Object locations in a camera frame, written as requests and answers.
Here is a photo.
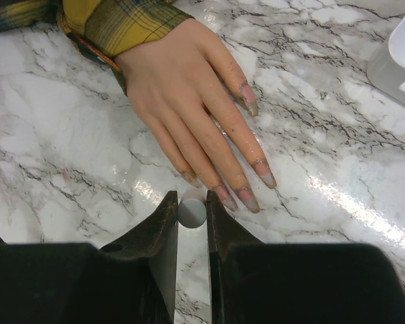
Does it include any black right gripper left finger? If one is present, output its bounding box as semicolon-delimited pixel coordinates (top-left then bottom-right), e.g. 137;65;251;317
0;191;178;323

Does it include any mannequin hand with long nails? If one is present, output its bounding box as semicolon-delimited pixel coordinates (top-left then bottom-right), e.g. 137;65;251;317
115;19;276;213

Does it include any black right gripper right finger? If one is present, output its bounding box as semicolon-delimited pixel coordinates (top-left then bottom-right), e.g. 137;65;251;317
207;191;405;323

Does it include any white polish cap with brush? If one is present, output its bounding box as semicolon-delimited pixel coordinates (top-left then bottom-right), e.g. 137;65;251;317
178;188;207;229

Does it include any yellow plaid shirt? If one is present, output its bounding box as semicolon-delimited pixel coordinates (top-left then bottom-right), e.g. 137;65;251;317
0;1;217;111

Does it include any white plastic organizer tray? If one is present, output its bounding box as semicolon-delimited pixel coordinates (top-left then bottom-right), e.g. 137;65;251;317
367;16;405;105

